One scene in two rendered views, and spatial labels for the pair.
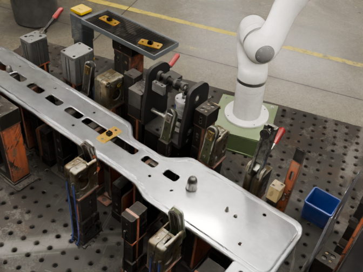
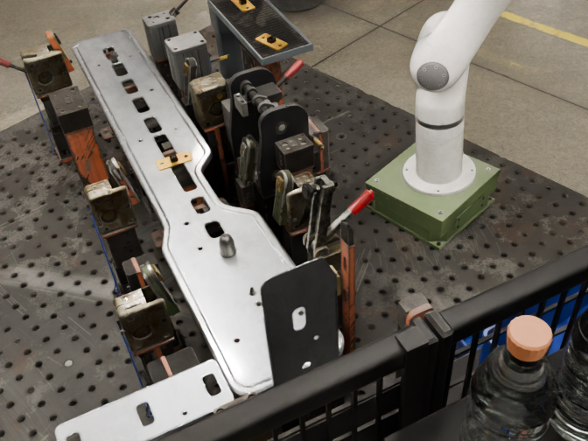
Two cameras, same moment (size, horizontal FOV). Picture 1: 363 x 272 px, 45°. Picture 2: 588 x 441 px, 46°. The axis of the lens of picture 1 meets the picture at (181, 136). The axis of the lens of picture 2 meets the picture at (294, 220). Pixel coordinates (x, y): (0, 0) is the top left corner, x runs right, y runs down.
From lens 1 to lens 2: 0.72 m
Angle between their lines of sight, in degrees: 24
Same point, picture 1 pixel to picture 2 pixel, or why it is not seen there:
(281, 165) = (466, 265)
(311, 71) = not seen: outside the picture
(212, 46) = (551, 66)
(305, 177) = not seen: hidden behind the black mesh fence
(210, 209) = (231, 285)
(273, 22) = (448, 25)
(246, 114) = (427, 171)
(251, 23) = (432, 24)
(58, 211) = not seen: hidden behind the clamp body
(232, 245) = (225, 339)
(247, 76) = (422, 109)
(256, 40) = (419, 52)
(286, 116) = (529, 192)
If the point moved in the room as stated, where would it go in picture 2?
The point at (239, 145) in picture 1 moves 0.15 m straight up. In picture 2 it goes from (408, 219) to (411, 175)
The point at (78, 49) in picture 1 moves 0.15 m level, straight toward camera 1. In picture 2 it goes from (186, 40) to (166, 71)
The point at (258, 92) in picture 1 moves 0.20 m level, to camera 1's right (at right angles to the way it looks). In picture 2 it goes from (442, 138) to (523, 161)
